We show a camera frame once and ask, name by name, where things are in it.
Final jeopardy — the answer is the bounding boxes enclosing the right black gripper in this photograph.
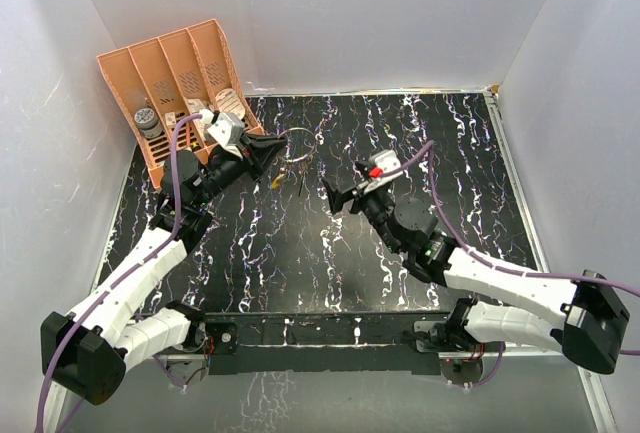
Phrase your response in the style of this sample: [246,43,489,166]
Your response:
[324,176,402,255]

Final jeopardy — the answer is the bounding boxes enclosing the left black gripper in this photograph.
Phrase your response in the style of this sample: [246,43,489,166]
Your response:
[193,132,287,208]

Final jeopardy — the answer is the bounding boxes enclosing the large silver keyring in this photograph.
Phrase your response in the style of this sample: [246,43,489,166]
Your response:
[283,126,317,166]

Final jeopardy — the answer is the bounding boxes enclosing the yellow capped key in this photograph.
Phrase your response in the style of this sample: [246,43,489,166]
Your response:
[270,175,285,189]

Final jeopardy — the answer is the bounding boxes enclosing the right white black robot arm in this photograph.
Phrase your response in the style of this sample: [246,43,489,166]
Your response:
[322,164,630,375]

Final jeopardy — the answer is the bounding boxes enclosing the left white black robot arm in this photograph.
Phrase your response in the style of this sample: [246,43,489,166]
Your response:
[40,133,287,405]

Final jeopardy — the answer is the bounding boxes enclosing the white oval packet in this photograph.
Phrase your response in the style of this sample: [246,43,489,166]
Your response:
[215,88,246,120]

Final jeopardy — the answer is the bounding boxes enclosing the white paper packets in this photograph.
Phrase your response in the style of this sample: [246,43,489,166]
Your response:
[185,98,208,115]

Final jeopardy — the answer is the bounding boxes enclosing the peach plastic desk organizer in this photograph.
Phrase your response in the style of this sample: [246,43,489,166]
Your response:
[97,19,265,189]

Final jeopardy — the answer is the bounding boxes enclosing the small white card box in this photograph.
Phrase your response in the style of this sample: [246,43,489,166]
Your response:
[164,112,178,128]

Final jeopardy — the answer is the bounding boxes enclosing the grey round tin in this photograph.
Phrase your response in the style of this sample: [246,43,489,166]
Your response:
[133,107,163,140]

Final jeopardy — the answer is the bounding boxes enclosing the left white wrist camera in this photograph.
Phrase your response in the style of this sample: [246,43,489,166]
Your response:
[199,109,245,157]

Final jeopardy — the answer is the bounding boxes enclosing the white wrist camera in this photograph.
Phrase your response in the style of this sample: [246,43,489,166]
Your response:
[199,109,245,157]
[365,150,403,192]

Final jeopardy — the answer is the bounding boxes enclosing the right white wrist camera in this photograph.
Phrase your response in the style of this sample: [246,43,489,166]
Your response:
[365,150,403,192]

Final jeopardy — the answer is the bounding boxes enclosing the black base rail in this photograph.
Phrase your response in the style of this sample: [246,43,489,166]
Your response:
[205,311,445,375]

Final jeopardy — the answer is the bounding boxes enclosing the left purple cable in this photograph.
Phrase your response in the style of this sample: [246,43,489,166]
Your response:
[33,111,206,433]

